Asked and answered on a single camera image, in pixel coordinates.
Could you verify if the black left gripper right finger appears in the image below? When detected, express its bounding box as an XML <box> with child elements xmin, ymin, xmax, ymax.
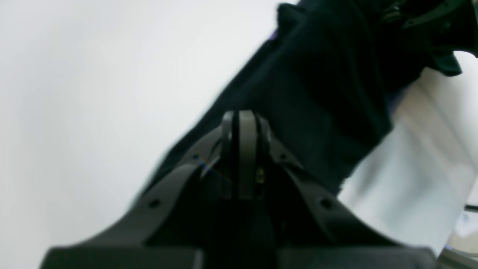
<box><xmin>237</xmin><ymin>111</ymin><xmax>437</xmax><ymax>269</ymax></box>

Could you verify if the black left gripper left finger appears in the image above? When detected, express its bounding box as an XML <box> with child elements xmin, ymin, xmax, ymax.
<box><xmin>41</xmin><ymin>112</ymin><xmax>235</xmax><ymax>269</ymax></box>

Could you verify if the black t-shirt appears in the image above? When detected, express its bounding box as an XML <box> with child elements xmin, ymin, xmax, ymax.
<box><xmin>146</xmin><ymin>0</ymin><xmax>477</xmax><ymax>197</ymax></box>

